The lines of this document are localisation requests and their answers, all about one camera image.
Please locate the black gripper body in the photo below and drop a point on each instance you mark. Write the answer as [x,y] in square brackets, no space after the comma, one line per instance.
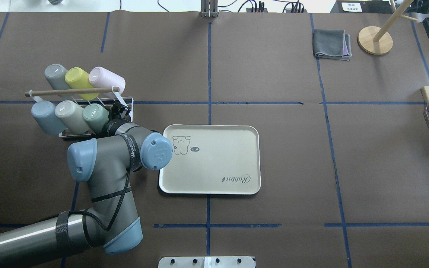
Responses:
[111,127]

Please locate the green cup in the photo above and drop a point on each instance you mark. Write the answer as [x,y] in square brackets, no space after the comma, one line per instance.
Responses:
[96,117]

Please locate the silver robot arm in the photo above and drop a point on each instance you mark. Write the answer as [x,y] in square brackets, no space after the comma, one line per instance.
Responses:
[112,222]

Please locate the pink cup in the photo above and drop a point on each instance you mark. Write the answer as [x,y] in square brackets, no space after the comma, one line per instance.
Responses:
[101,77]

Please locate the cream white cup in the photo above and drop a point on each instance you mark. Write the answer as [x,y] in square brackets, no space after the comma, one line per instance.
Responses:
[70,113]

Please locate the yellow cup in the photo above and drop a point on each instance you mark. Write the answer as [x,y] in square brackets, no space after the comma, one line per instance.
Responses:
[77,78]

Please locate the grey cup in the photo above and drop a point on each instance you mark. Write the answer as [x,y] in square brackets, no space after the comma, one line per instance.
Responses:
[55,75]

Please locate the light blue cup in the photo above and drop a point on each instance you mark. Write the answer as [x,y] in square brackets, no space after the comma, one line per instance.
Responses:
[44,114]

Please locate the cream rabbit serving tray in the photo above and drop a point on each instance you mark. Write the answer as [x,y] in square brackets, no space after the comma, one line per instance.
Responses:
[212,159]

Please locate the folded grey cloth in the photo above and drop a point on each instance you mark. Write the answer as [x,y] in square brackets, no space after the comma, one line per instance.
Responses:
[331,44]

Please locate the black box with label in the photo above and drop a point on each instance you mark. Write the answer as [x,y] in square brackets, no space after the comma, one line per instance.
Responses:
[349,6]

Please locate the wooden mug tree stand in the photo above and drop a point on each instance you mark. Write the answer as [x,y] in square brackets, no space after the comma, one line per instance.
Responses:
[376,40]

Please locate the white wire cup rack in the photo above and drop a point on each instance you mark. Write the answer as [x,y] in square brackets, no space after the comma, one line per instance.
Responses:
[57,96]

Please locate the aluminium frame post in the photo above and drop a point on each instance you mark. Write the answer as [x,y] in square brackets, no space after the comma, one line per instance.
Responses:
[209,8]

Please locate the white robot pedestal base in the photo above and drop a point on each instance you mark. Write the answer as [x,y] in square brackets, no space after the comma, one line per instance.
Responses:
[207,262]

